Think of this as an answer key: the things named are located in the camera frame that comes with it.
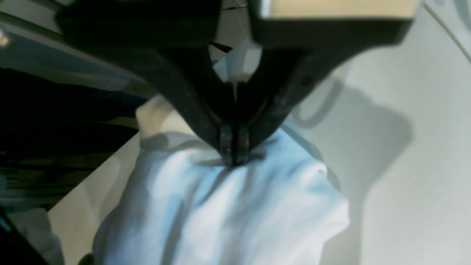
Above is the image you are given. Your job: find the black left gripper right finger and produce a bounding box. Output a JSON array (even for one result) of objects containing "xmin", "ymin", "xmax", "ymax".
[{"xmin": 234, "ymin": 0, "xmax": 419, "ymax": 165}]

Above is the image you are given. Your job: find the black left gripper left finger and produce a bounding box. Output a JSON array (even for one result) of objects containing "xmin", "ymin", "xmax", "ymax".
[{"xmin": 55, "ymin": 0, "xmax": 236, "ymax": 166}]

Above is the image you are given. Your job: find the white t-shirt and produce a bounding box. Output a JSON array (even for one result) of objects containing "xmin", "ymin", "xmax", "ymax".
[{"xmin": 92, "ymin": 96, "xmax": 350, "ymax": 265}]

